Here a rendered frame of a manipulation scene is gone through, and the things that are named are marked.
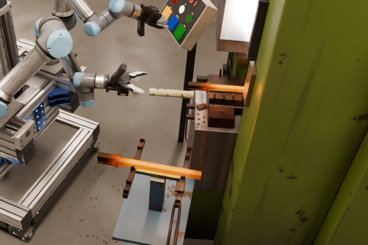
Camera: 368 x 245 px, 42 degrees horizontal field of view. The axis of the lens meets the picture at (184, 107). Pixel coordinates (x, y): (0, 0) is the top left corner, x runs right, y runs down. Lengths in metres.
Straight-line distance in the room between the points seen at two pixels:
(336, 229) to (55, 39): 1.48
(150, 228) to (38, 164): 1.13
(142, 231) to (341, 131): 0.93
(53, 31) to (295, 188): 1.25
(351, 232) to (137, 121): 1.85
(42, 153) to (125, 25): 1.86
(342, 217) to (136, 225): 0.89
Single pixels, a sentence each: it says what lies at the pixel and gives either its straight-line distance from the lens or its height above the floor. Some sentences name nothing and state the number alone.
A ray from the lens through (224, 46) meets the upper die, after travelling 2.13.
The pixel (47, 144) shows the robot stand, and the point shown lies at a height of 0.21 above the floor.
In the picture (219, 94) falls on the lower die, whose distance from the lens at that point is 2.34.
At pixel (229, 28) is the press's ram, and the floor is 1.42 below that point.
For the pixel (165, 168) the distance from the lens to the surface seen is 2.02.
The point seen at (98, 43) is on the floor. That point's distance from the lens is 4.35.
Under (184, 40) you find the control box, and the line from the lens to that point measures 2.67.
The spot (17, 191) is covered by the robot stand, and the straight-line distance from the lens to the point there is 2.97.
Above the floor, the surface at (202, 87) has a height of 1.00.
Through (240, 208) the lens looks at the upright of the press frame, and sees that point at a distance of 2.28.
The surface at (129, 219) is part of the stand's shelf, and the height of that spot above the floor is 0.70.
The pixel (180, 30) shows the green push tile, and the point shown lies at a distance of 2.70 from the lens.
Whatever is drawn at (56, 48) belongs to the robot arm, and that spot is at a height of 1.25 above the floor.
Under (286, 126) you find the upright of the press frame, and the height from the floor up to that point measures 1.24.
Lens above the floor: 2.50
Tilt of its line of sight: 42 degrees down
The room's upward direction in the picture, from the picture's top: 6 degrees clockwise
